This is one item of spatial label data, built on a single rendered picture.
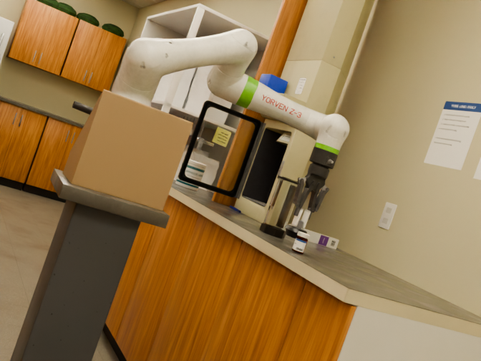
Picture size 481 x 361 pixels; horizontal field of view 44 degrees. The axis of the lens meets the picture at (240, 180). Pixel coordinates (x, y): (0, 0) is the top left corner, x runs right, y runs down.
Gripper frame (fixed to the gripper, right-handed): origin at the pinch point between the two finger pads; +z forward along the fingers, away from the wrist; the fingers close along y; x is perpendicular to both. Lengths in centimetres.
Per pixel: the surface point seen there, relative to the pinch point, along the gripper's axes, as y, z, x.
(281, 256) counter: -17.3, 11.7, -22.9
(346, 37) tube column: 21, -80, 47
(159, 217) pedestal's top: -59, 11, -19
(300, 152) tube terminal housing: 19, -24, 46
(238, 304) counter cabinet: -14.3, 35.6, -3.5
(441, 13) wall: 56, -106, 34
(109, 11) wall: 21, -131, 604
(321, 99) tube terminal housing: 19, -50, 47
